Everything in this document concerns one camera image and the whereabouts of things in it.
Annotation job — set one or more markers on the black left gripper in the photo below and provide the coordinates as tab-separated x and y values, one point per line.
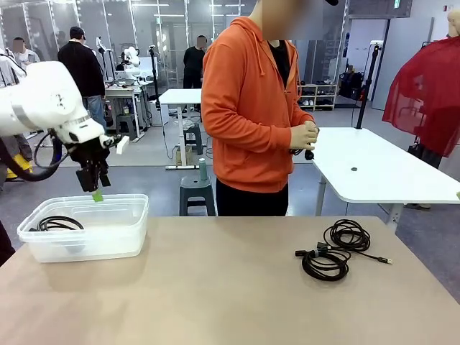
86	152

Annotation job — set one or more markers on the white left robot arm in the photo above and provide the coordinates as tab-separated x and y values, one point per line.
36	97

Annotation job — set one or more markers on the person's right forearm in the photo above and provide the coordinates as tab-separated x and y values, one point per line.
258	134

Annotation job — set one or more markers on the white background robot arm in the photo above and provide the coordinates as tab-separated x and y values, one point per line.
133	54

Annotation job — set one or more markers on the person's left forearm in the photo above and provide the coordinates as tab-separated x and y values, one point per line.
300	115

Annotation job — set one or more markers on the person's right hand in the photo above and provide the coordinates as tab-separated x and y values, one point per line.
301	138

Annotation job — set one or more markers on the person's left hand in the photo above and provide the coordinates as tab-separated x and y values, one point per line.
315	131

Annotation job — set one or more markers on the grey plastic stool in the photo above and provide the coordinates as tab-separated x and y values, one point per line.
194	134
125	127

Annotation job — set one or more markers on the clear plastic storage bin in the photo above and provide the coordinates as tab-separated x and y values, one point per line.
108	237

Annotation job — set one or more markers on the yellow floor machine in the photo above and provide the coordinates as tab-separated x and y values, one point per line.
21	163

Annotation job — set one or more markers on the cluttered white work desk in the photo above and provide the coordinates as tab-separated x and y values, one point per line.
122	92

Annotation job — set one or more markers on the dark green plastic stool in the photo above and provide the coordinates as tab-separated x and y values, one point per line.
196	196

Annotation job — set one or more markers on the green bottle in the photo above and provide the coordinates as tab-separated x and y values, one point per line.
203	169

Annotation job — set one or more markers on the man in black jacket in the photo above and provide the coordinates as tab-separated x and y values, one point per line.
81	72

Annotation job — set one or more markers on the small white standing table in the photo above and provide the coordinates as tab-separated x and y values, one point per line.
179	96

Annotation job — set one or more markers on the person in grey hoodie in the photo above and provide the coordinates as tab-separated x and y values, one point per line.
28	57

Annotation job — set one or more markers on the person in black clothes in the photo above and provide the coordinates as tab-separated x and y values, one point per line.
194	61

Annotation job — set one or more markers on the person in orange hoodie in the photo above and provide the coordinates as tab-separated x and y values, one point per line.
244	125

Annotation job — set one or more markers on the wooden shoe rack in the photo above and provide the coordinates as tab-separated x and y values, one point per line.
316	94

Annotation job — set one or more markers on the black backpack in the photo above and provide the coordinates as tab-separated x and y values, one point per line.
350	86

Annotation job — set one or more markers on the black tripod pole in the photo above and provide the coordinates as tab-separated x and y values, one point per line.
364	97

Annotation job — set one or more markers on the large white table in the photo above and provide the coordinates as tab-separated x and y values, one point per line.
377	161

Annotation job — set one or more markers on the black handbag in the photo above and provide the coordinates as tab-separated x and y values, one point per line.
427	152

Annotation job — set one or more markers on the red sheer garment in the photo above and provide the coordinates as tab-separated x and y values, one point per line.
424	100

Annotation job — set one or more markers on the beige mannequin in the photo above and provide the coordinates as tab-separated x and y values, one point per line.
454	21

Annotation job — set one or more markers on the black camera tripod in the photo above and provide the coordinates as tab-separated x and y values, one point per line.
154	72

